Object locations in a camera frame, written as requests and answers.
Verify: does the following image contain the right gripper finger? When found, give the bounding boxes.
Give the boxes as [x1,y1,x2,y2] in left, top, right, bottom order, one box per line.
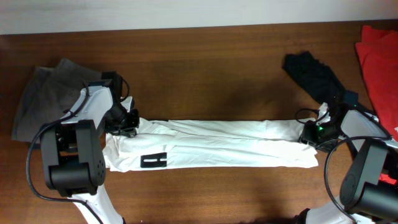
[298,126,313,145]
[315,139,339,152]

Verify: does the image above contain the white polo shirt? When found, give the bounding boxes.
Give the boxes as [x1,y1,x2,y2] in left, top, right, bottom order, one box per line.
[103,118,318,172]

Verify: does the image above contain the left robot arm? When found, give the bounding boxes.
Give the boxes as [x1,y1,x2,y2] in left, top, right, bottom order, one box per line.
[39,72,139,223]

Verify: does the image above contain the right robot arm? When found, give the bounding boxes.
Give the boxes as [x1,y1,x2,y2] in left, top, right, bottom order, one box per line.
[293,91,397,223]

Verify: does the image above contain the black garment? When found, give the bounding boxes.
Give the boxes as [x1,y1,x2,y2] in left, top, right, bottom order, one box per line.
[282,51,375,115]

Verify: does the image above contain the folded grey trousers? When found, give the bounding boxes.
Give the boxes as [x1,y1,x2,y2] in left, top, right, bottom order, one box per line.
[11,58,101,142]

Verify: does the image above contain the red garment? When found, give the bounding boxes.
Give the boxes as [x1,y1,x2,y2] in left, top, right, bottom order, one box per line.
[355,26,397,140]

